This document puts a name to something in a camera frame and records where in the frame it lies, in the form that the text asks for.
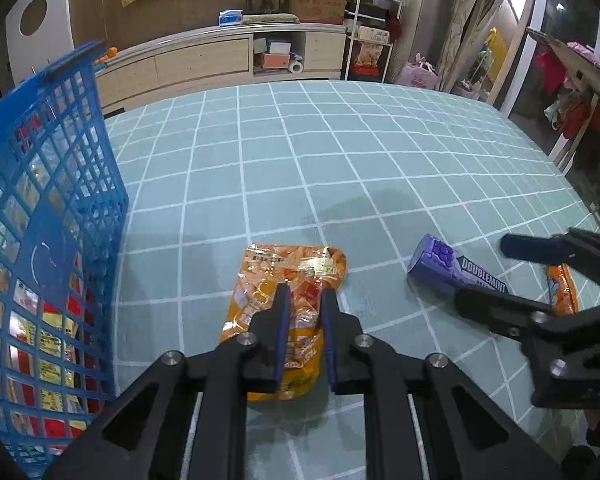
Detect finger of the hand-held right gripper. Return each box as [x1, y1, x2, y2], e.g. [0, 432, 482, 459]
[454, 286, 557, 345]
[500, 228, 600, 286]

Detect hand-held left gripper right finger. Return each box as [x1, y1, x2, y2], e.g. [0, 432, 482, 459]
[320, 287, 561, 480]

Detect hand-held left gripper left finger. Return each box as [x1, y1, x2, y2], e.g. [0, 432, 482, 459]
[45, 282, 293, 480]

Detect orange snack pouch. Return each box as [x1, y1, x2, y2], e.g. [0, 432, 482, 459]
[219, 243, 347, 402]

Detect purple gum pack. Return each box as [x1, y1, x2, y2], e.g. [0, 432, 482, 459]
[406, 234, 511, 301]

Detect red and yellow snack bag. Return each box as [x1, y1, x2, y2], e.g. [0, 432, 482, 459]
[10, 285, 88, 441]

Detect blue plastic basket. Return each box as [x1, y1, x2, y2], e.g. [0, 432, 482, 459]
[0, 40, 130, 478]

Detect small orange candy packet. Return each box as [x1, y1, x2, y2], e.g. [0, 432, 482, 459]
[545, 262, 579, 316]

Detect red garment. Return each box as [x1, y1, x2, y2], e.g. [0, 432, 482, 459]
[535, 47, 568, 96]

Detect teal checkered tablecloth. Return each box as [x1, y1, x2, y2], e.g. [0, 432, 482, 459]
[100, 79, 600, 480]

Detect wooden folding table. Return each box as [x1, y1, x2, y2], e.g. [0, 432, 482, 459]
[525, 27, 600, 161]

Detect pink quilt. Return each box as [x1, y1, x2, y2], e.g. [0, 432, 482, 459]
[565, 40, 600, 78]

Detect pink tote bag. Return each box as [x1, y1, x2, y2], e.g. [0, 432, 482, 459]
[395, 60, 441, 91]

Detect arched standing mirror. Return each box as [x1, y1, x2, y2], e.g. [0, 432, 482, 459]
[450, 0, 537, 113]

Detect patterned beige curtain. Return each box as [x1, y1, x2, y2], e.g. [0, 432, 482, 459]
[437, 0, 486, 93]

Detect tall standing air conditioner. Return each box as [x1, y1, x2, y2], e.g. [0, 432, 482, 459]
[407, 0, 448, 68]

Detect beige television cabinet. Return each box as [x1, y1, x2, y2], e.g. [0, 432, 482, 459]
[94, 22, 348, 116]

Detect brown cardboard box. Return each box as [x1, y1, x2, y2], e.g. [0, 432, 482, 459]
[289, 0, 347, 25]

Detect folded green cloth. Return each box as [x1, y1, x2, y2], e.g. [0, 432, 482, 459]
[240, 12, 301, 26]

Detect brown round wall disc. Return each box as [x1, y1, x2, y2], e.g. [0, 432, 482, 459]
[19, 0, 48, 37]

